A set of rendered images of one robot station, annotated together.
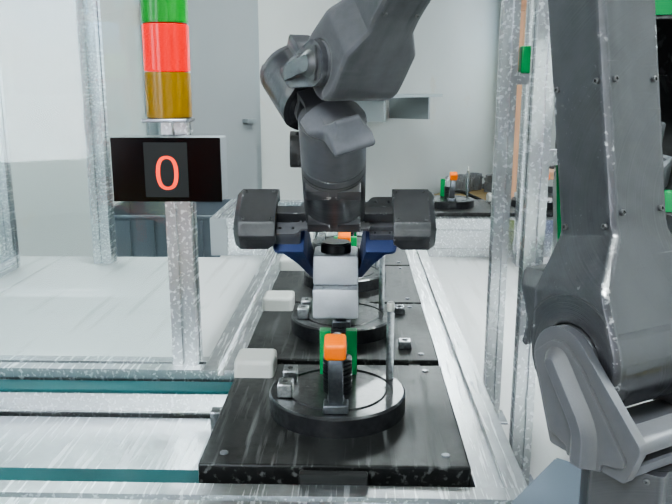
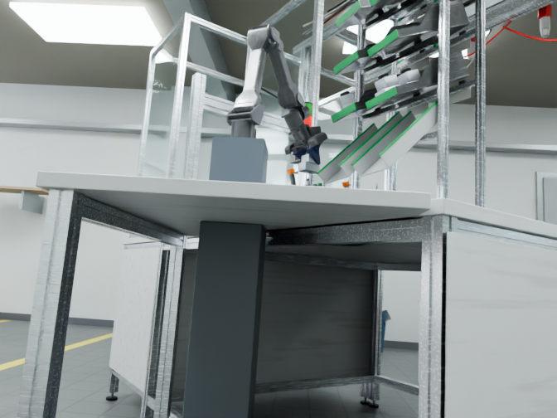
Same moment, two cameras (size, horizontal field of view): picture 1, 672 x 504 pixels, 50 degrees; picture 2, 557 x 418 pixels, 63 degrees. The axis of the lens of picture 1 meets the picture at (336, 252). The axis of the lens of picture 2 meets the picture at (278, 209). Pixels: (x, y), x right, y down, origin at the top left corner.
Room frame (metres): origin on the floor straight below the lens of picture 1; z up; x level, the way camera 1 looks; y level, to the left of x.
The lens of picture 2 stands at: (-0.29, -1.23, 0.69)
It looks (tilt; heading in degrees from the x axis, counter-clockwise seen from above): 9 degrees up; 55
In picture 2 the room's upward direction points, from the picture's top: 4 degrees clockwise
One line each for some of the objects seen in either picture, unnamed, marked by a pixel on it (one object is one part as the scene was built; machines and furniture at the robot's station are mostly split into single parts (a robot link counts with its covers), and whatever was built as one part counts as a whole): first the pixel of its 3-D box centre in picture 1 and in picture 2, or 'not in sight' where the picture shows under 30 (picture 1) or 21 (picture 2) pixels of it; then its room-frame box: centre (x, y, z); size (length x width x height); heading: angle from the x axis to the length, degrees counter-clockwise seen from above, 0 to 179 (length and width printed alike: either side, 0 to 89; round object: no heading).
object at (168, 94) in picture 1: (168, 95); not in sight; (0.82, 0.19, 1.28); 0.05 x 0.05 x 0.05
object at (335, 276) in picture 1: (336, 273); (311, 162); (0.71, 0.00, 1.11); 0.08 x 0.04 x 0.07; 179
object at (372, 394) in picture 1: (337, 398); not in sight; (0.70, 0.00, 0.98); 0.14 x 0.14 x 0.02
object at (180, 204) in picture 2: not in sight; (254, 221); (0.37, -0.18, 0.84); 0.90 x 0.70 x 0.03; 52
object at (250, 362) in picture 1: (256, 370); not in sight; (0.80, 0.09, 0.97); 0.05 x 0.05 x 0.04; 88
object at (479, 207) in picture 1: (449, 190); not in sight; (2.03, -0.32, 1.01); 0.24 x 0.24 x 0.13; 88
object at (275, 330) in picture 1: (342, 298); not in sight; (0.95, -0.01, 1.01); 0.24 x 0.24 x 0.13; 88
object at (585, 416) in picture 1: (638, 386); (244, 114); (0.33, -0.15, 1.15); 0.09 x 0.07 x 0.06; 119
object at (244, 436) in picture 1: (337, 415); not in sight; (0.70, 0.00, 0.96); 0.24 x 0.24 x 0.02; 88
